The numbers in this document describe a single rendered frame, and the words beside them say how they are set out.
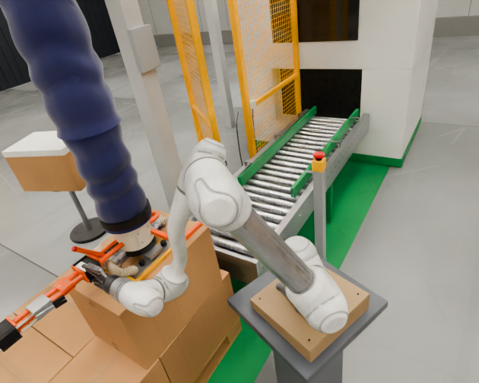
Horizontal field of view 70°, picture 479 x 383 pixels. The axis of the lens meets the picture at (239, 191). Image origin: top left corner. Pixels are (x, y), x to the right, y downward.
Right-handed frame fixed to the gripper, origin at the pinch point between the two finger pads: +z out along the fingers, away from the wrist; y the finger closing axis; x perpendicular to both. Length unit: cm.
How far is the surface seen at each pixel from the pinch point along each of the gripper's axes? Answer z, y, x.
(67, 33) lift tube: -11, -86, 24
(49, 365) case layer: 27, 53, -25
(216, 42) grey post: 180, -16, 352
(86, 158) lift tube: -4.1, -44.1, 17.3
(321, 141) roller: -8, 55, 245
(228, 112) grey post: 178, 83, 352
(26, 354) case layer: 44, 53, -27
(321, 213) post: -53, 45, 126
